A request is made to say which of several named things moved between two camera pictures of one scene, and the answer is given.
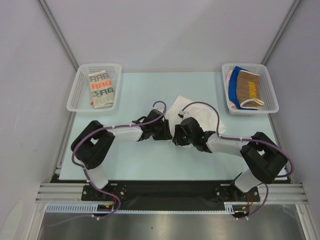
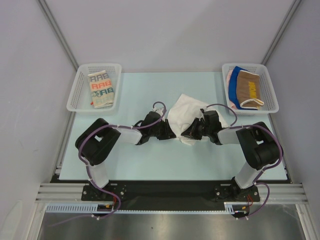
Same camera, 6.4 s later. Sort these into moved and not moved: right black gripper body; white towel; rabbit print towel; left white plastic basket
Moved: right black gripper body
Not moved: rabbit print towel; left white plastic basket; white towel
